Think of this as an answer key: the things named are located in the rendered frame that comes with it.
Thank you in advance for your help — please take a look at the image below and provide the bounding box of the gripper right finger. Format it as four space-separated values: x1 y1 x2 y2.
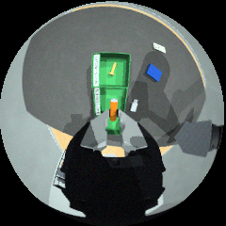
117 109 166 172

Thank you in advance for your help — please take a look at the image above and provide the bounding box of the white domino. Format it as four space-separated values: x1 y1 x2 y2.
153 43 166 54

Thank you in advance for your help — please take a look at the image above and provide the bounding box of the green three-compartment bin tray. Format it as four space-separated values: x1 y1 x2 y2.
91 53 130 135

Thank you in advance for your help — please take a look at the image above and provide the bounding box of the white usb stick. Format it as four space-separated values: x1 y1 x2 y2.
130 99 137 112

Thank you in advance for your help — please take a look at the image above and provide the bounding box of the orange aa battery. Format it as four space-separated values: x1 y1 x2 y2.
110 98 118 121

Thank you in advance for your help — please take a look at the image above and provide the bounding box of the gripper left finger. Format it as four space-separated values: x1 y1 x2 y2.
60 108 110 173

